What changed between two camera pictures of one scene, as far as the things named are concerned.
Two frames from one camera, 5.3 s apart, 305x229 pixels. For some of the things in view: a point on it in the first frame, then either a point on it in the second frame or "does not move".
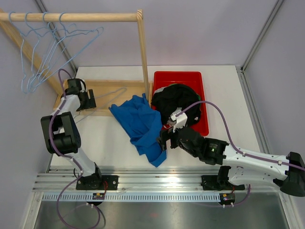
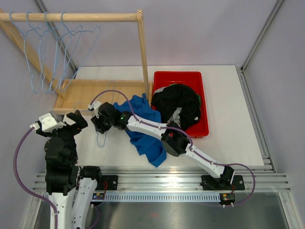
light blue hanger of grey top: (47, 14) → (65, 45)
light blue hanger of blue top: (122, 92) → (97, 139)
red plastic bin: (192, 78) does not move
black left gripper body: (85, 104) → (68, 133)
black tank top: (176, 97) does not move
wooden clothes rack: (107, 93) does not move
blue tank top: (143, 123) does not move
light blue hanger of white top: (43, 72) → (26, 57)
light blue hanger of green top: (27, 80) → (35, 31)
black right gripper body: (176, 142) → (102, 124)
